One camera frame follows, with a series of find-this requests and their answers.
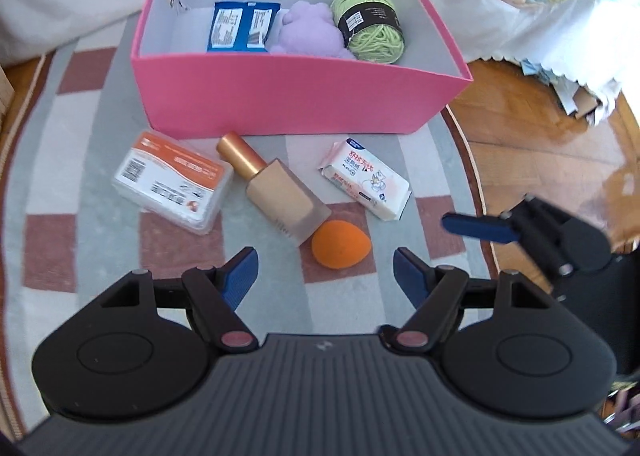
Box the papers under bed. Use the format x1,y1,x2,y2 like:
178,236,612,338
520,59,621,126

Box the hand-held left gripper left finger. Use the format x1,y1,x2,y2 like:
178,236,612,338
95,246,260,353

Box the pink cardboard box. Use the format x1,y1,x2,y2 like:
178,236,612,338
131,0,474,139

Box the grey checked rug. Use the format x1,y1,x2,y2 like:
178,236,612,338
0,11,501,437

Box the orange makeup sponge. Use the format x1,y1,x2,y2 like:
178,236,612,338
311,220,373,270

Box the white wet tissue pack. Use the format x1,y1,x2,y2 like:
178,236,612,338
318,137,413,222

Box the beige foundation bottle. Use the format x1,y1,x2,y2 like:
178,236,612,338
216,133,333,248

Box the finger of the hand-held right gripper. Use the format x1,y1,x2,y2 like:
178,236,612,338
441,196,576,277

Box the blue wet wipes packet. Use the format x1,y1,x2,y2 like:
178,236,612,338
207,1,281,53

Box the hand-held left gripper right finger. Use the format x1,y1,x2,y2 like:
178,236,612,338
378,246,558,353

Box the clear floss pick box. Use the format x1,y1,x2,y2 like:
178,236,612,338
112,130,234,236

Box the purple plush toy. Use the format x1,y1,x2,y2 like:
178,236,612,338
267,0,351,60

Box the green yarn ball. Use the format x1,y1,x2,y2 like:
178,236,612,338
331,0,405,64

